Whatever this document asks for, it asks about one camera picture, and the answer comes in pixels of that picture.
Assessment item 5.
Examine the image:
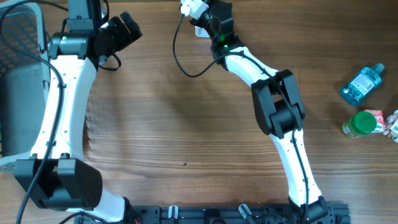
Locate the grey plastic mesh basket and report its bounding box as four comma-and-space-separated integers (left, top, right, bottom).
1, 1, 50, 172

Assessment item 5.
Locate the white barcode scanner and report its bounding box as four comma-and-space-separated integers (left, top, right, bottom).
195, 26, 210, 38

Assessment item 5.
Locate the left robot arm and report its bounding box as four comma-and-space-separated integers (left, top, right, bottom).
14, 12, 142, 223

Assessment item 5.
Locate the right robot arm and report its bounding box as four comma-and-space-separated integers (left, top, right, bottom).
180, 0, 328, 223

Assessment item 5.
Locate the green lid jar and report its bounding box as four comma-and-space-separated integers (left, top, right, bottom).
342, 111, 377, 139

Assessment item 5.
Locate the blue mouthwash bottle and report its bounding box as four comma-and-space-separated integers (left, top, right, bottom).
340, 63, 385, 106

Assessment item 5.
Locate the red tissue pack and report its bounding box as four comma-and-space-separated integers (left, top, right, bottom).
365, 110, 385, 133

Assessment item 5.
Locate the beige snack bag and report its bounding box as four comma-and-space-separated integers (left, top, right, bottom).
382, 110, 398, 142

